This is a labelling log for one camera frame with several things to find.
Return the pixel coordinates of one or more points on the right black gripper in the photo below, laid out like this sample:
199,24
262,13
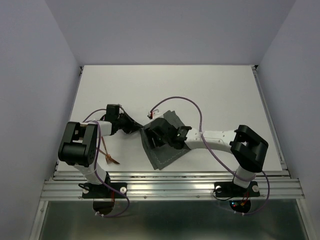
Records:
153,134

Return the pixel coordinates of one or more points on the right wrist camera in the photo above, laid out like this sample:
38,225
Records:
155,114

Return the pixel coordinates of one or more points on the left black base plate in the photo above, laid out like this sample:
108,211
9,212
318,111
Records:
92,191

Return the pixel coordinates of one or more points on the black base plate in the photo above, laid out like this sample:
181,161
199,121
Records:
92,191
229,190

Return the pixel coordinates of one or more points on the aluminium right side rail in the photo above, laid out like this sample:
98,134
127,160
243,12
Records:
271,126

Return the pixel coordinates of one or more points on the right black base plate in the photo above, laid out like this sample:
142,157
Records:
229,190

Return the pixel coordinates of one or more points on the aluminium front rail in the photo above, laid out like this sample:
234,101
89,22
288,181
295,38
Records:
169,186

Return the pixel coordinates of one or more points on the copper fork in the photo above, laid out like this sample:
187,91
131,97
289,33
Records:
107,156

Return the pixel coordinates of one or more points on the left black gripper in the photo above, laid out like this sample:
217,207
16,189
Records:
132,125

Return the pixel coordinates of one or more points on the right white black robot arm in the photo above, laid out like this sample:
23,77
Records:
247,147

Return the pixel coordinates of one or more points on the copper knife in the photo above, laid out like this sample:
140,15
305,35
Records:
114,162

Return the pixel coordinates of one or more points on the grey cloth napkin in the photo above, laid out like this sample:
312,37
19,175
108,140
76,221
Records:
162,156

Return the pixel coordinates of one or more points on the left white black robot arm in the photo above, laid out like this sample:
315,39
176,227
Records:
80,146

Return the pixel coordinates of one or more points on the aluminium rail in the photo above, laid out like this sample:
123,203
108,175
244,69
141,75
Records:
271,126
169,186

